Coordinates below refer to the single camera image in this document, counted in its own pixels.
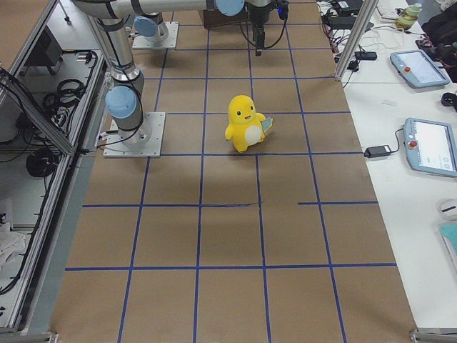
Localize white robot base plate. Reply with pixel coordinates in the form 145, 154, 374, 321
103, 111, 166, 158

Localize black power adapter brick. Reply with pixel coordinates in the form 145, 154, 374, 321
363, 145, 392, 159

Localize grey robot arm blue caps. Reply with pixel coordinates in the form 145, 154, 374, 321
74, 1, 288, 148

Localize small black phone device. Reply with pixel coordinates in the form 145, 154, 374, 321
354, 51, 378, 61

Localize aluminium frame post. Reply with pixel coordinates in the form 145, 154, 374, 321
334, 0, 378, 81

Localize black coiled cable bundle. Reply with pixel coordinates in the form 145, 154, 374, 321
42, 79, 86, 115

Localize yellow plush penguin toy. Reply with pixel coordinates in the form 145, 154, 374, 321
224, 95, 273, 153

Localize green drink bottle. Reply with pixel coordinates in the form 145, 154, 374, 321
395, 3, 422, 30

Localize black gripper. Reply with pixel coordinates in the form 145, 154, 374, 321
246, 0, 289, 56

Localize lower blue teach pendant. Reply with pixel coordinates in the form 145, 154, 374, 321
403, 118, 456, 178

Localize upper blue teach pendant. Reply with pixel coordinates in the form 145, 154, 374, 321
390, 50, 450, 89

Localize second grey robot arm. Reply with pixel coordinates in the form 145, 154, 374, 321
134, 13, 169, 41

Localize blue teach pendant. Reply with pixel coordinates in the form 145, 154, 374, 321
390, 50, 450, 89
403, 118, 456, 178

